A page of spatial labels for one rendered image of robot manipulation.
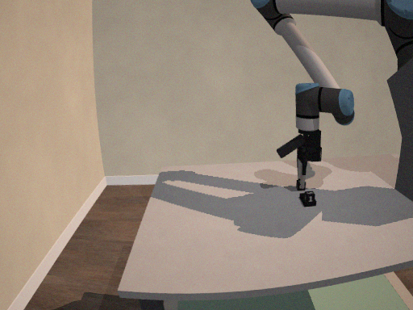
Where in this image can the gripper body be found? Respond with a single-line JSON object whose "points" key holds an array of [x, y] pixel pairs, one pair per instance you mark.
{"points": [[311, 147]]}

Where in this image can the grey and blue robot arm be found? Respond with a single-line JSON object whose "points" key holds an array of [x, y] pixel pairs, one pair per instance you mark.
{"points": [[324, 95]]}

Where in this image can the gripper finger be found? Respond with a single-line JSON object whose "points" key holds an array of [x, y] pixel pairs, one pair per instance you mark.
{"points": [[305, 174], [298, 166]]}

